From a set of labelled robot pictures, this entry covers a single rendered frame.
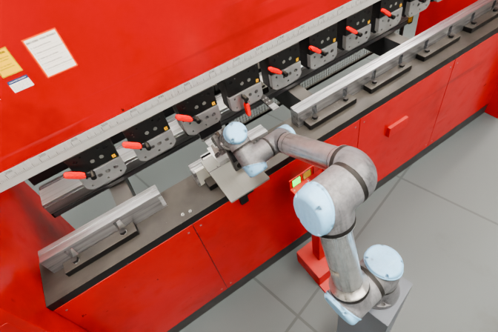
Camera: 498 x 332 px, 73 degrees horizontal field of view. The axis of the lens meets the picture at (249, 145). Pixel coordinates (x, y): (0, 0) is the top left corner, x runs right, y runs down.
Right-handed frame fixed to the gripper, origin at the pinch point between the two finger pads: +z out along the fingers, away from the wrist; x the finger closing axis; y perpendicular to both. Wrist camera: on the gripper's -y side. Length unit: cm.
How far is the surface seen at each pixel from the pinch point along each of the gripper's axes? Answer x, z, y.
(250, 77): -19.7, -20.4, 19.1
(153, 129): 21.4, -19.7, 18.7
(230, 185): 6.1, -8.7, -12.9
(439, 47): -137, 7, -9
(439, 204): -117, 51, -97
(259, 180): -3.9, -12.0, -16.8
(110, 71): 25, -40, 36
